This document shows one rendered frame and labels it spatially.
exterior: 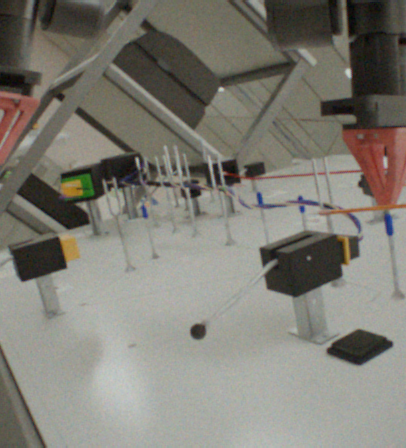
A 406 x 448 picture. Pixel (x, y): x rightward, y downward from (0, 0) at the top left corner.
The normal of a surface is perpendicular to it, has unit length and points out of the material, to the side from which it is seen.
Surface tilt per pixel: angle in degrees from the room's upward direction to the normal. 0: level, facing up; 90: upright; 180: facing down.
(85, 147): 90
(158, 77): 90
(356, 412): 50
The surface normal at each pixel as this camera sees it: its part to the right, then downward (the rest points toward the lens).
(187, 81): 0.46, 0.11
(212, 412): -0.20, -0.96
